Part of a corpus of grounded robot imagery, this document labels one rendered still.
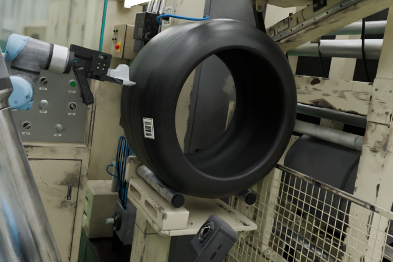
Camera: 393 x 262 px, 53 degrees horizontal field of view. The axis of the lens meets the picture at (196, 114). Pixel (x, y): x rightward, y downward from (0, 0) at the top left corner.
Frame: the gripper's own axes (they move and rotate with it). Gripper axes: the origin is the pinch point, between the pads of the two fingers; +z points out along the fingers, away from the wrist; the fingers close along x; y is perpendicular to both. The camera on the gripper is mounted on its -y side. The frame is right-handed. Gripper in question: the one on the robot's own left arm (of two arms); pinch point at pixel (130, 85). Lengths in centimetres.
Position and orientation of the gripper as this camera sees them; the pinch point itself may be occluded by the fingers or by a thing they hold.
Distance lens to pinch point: 121.5
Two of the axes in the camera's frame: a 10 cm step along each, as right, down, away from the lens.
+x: -4.5, -1.6, 8.8
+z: 8.6, 2.0, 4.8
